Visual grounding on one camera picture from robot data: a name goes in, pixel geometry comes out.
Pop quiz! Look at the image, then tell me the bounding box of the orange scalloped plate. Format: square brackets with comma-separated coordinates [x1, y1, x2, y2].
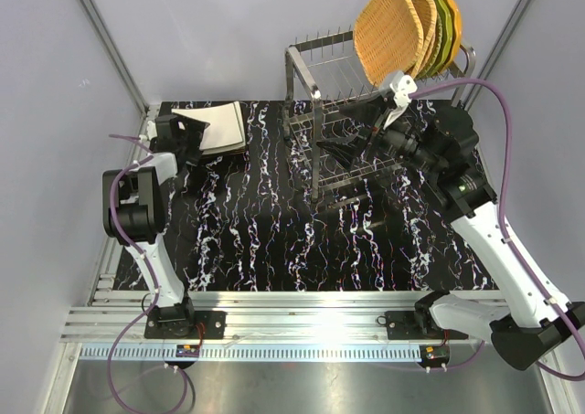
[441, 0, 463, 71]

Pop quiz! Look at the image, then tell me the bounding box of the aluminium mounting rail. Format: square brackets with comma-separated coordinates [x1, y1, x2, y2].
[61, 291, 557, 345]

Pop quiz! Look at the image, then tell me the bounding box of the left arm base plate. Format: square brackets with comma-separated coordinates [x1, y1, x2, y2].
[144, 311, 228, 340]

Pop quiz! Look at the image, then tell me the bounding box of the steel wire dish rack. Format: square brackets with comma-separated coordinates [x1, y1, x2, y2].
[282, 27, 476, 205]

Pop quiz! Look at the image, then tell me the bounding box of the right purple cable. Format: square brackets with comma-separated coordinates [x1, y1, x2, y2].
[410, 78, 585, 381]

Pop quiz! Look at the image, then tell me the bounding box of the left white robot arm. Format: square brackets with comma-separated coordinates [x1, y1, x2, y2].
[102, 113, 209, 339]

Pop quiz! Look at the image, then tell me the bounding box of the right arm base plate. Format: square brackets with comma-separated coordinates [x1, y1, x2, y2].
[376, 311, 469, 341]

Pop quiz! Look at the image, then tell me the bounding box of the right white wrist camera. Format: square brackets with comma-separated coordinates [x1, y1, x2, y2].
[378, 70, 418, 130]

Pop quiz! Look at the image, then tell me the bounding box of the slotted cable duct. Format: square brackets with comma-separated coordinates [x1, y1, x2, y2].
[80, 343, 421, 363]

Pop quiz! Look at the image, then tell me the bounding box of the woven bamboo tray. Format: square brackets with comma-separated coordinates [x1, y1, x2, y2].
[353, 0, 424, 86]
[410, 0, 438, 79]

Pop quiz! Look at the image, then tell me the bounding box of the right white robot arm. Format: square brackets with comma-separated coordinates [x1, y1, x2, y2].
[317, 97, 584, 370]

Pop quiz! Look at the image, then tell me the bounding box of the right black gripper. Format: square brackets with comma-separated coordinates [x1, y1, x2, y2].
[317, 91, 444, 176]

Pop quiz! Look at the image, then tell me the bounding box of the green scalloped plate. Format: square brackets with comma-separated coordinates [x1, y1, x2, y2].
[421, 0, 447, 79]
[431, 0, 453, 76]

